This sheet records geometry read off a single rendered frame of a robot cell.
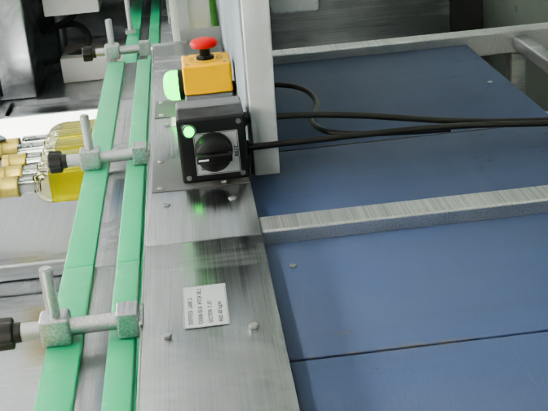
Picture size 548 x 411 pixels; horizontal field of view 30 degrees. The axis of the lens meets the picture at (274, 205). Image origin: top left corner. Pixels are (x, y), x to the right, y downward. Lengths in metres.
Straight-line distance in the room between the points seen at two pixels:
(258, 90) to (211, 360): 0.46
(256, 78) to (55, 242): 0.73
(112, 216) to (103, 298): 0.21
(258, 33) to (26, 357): 0.64
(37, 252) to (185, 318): 0.91
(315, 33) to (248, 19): 1.65
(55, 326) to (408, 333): 0.31
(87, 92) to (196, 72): 1.39
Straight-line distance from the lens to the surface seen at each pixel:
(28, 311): 1.69
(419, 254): 1.04
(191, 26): 1.96
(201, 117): 1.19
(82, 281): 1.05
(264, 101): 1.22
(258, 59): 1.20
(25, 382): 1.49
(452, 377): 0.84
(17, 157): 1.85
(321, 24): 2.82
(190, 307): 0.93
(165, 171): 1.26
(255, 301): 0.93
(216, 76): 1.47
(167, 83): 1.49
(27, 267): 1.76
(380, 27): 2.84
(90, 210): 1.23
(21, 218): 1.96
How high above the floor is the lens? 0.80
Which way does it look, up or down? 3 degrees down
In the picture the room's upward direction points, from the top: 96 degrees counter-clockwise
